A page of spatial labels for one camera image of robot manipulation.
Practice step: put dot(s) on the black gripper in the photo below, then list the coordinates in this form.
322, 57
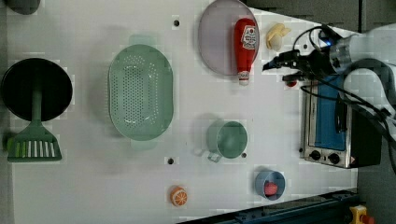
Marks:
315, 65

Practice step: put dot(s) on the red plush ketchup bottle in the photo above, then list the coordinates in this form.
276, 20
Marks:
244, 42

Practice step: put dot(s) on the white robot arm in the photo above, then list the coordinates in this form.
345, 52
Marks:
361, 67

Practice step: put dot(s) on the grey round plate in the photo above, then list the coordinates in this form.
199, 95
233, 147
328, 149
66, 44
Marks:
215, 34

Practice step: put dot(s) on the plush strawberry on table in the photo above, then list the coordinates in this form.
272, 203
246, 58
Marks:
291, 83

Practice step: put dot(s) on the plush peeled banana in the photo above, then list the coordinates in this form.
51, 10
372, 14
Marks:
275, 35

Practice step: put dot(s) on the silver toaster oven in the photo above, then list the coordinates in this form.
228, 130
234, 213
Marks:
334, 133

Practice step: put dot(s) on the blue bowl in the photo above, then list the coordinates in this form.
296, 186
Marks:
270, 176

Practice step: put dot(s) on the plush strawberry in bowl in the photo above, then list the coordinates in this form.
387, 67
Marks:
270, 189

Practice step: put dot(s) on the green perforated colander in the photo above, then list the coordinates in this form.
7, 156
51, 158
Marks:
141, 92

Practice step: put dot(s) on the yellow red emergency stop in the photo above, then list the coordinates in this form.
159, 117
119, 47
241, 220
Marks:
360, 216

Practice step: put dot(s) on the plush orange slice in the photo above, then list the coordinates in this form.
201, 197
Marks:
178, 196

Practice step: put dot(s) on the green slotted spatula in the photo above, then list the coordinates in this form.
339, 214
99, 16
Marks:
34, 142

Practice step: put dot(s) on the black round pan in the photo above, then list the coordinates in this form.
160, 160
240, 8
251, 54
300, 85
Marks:
18, 83

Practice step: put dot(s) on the green cup with handle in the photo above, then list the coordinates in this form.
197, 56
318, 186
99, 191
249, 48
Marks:
226, 139

